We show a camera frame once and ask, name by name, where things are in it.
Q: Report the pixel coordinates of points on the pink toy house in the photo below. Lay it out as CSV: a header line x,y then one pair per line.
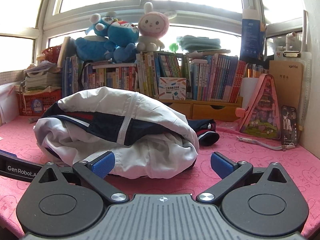
x,y
262,110

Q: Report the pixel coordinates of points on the tall blue box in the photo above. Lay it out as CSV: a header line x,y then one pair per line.
x,y
251,37

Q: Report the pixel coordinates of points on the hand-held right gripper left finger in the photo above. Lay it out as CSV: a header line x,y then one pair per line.
x,y
103,164

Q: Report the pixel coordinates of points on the brown clipboard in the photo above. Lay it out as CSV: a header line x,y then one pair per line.
x,y
285,85

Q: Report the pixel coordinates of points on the blue plush with white eyes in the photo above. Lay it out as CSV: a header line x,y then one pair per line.
x,y
101,26

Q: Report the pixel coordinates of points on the pink rabbit print mat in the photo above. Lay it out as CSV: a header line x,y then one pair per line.
x,y
225,135

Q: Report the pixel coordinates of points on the green toy plant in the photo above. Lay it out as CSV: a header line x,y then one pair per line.
x,y
173,47

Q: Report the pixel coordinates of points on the blue cat plush toy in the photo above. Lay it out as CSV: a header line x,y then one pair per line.
x,y
123,33

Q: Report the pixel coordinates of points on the pink rabbit plush toy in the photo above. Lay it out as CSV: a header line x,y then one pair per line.
x,y
152,26

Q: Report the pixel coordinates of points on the wooden drawer organizer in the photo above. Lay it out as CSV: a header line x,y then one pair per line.
x,y
200,110

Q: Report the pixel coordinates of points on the small red plastic basket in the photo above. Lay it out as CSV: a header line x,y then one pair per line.
x,y
51,53

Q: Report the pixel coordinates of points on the stack of green cloths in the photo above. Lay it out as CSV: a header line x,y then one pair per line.
x,y
200,42

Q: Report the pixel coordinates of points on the black smartphone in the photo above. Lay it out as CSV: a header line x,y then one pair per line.
x,y
289,125

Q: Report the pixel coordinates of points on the row of upright books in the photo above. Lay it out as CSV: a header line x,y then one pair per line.
x,y
220,77

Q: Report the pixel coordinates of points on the navy garment with red stripe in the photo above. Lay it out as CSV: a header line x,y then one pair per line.
x,y
207,137

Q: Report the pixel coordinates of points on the blue whale plush toy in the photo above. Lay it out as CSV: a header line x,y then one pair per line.
x,y
90,47

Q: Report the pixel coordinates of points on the beige board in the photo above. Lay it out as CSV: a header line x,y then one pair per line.
x,y
63,52

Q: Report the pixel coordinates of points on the white pipe fitting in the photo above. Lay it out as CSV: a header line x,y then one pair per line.
x,y
290,41

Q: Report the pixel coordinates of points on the stack of paper booklets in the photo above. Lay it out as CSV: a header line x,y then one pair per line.
x,y
42,78

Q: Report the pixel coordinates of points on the white window frame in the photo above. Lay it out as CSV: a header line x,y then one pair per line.
x,y
140,2

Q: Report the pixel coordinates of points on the white printer box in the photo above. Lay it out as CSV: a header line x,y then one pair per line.
x,y
172,87

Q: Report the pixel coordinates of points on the white and navy jacket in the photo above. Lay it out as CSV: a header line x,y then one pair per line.
x,y
155,110

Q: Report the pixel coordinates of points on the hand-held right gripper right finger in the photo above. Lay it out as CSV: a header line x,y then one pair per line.
x,y
221,166

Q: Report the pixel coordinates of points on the red plastic crate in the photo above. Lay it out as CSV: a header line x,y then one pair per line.
x,y
50,102

